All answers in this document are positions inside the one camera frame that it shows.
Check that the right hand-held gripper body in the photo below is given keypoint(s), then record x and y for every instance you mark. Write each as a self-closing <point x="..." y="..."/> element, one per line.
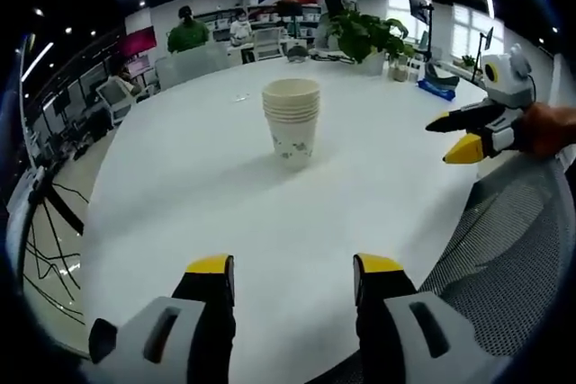
<point x="508" y="83"/>

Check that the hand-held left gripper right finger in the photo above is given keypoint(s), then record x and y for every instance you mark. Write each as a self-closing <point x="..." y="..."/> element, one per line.
<point x="375" y="334"/>

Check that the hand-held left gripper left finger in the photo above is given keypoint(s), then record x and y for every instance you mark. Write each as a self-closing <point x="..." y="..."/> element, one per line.
<point x="193" y="312"/>

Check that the group of paper cups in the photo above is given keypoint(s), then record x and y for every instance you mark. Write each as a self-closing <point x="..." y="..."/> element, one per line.
<point x="292" y="132"/>

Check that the person's right hand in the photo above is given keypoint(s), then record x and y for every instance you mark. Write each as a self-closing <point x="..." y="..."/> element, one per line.
<point x="549" y="130"/>

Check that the small potted plant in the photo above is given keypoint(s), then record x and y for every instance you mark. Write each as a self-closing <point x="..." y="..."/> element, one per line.
<point x="469" y="61"/>

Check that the small screen on pole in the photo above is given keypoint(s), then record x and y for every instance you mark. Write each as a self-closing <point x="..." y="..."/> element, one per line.
<point x="486" y="40"/>

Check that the small glass plant jar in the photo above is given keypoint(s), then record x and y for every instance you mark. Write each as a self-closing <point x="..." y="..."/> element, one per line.
<point x="396" y="71"/>

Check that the grey mesh office chair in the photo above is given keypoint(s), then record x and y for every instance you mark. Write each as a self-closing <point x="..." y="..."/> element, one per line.
<point x="504" y="244"/>

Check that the white table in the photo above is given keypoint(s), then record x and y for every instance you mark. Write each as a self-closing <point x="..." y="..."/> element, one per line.
<point x="202" y="204"/>

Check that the black monitor on stand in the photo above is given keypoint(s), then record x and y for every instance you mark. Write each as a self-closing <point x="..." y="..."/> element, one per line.
<point x="419" y="4"/>

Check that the green potted plant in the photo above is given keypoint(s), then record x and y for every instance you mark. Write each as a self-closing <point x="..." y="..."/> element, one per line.
<point x="364" y="33"/>

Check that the grey round device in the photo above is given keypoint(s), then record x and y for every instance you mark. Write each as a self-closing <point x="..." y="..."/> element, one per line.
<point x="298" y="55"/>

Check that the white office chair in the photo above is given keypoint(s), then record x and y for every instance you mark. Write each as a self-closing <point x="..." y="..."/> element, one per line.
<point x="114" y="100"/>
<point x="269" y="44"/>

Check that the grey chair back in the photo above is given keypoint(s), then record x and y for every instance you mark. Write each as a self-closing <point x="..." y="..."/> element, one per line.
<point x="193" y="65"/>

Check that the pink display screen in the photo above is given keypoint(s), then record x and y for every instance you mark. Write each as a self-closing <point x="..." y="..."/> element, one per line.
<point x="137" y="41"/>

